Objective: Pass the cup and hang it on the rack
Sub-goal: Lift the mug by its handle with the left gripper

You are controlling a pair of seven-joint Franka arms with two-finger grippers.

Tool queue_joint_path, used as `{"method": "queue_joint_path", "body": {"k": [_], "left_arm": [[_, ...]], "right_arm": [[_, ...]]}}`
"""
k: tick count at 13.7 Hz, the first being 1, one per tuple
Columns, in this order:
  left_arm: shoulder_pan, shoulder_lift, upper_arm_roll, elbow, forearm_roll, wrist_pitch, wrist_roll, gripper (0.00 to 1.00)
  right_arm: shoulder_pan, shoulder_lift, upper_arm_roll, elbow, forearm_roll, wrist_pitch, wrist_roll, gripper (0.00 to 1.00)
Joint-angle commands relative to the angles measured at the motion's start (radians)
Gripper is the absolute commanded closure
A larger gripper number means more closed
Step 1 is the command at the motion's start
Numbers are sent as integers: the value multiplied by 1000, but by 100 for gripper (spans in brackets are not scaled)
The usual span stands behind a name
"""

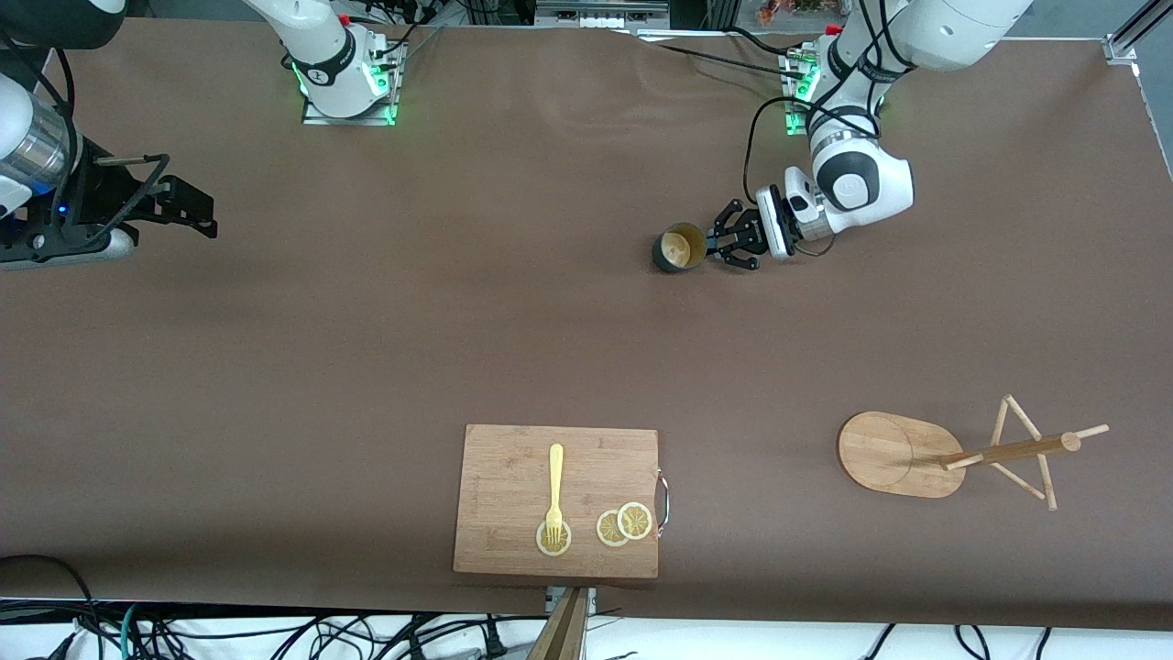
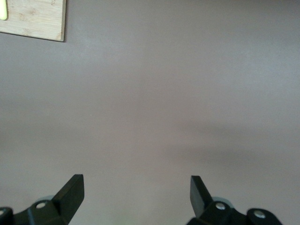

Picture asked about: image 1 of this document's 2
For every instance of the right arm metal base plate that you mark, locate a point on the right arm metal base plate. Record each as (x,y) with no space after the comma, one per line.
(385,110)

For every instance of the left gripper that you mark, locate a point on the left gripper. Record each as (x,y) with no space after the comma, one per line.
(750,233)

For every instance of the wooden post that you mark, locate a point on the wooden post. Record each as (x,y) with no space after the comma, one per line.
(561,632)

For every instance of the lemon slice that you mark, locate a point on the lemon slice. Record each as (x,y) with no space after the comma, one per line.
(607,530)
(553,548)
(635,521)

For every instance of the grey power strip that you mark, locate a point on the grey power strip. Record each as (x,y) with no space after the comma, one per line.
(600,14)

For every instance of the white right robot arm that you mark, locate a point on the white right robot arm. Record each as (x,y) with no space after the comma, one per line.
(321,55)

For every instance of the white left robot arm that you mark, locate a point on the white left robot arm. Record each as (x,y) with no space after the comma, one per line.
(884,192)

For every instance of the yellow plastic fork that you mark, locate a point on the yellow plastic fork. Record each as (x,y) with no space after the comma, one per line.
(555,477)

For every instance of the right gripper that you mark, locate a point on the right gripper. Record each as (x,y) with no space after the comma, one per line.
(89,192)

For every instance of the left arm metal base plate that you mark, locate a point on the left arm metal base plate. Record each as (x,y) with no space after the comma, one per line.
(793,124)

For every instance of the dark teal cup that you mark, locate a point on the dark teal cup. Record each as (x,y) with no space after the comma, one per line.
(676,249)

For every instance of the bamboo cutting board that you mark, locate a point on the bamboo cutting board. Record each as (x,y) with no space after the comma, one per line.
(504,495)

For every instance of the metal bracket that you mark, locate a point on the metal bracket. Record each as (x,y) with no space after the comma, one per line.
(591,596)

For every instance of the wooden cup rack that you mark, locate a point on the wooden cup rack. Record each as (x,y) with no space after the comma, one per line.
(889,454)

